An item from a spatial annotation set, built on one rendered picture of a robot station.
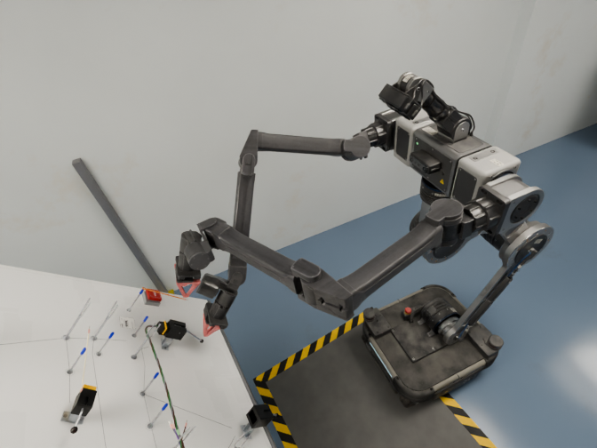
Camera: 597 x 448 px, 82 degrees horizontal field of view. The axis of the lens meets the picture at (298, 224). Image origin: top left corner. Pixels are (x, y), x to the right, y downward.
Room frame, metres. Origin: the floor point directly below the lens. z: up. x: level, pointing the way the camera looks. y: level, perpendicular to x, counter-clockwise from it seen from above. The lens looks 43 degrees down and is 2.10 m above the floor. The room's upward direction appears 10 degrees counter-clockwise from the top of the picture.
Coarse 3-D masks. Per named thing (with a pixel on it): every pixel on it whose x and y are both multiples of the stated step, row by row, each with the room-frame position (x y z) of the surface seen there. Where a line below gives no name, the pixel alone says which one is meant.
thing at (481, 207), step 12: (480, 192) 0.65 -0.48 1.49; (492, 192) 0.62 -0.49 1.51; (468, 204) 0.63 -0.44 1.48; (480, 204) 0.61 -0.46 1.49; (492, 204) 0.60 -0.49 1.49; (504, 204) 0.58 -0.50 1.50; (480, 216) 0.58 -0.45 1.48; (492, 216) 0.58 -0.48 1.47; (504, 216) 0.58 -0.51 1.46; (480, 228) 0.58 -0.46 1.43; (492, 228) 0.59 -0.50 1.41
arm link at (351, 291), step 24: (432, 216) 0.59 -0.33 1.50; (456, 216) 0.57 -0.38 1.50; (408, 240) 0.54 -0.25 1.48; (432, 240) 0.54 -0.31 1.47; (456, 240) 0.57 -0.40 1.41; (384, 264) 0.48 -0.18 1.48; (408, 264) 0.50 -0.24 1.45; (312, 288) 0.44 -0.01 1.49; (336, 288) 0.43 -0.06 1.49; (360, 288) 0.43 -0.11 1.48; (336, 312) 0.41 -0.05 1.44
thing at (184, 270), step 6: (180, 252) 0.70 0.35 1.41; (180, 258) 0.69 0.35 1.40; (186, 258) 0.69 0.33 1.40; (180, 264) 0.69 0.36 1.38; (186, 264) 0.68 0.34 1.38; (180, 270) 0.68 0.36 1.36; (186, 270) 0.68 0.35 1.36; (192, 270) 0.68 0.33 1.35; (198, 270) 0.68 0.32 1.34; (180, 276) 0.65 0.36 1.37; (186, 276) 0.65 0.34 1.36; (192, 276) 0.66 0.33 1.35; (198, 276) 0.66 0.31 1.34
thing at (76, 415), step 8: (88, 392) 0.37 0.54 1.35; (96, 392) 0.37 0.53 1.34; (80, 400) 0.34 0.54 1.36; (88, 400) 0.35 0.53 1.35; (72, 408) 0.34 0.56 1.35; (80, 408) 0.33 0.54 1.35; (88, 408) 0.33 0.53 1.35; (64, 416) 0.33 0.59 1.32; (72, 416) 0.33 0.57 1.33; (80, 416) 0.31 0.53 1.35; (80, 424) 0.32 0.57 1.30; (72, 432) 0.28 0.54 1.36
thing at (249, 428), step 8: (256, 408) 0.39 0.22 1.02; (264, 408) 0.40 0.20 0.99; (248, 416) 0.38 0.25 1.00; (256, 416) 0.37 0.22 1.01; (264, 416) 0.37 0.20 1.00; (272, 416) 0.38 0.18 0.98; (248, 424) 0.37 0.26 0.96; (256, 424) 0.35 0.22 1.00; (264, 424) 0.36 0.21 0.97; (248, 432) 0.35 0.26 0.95
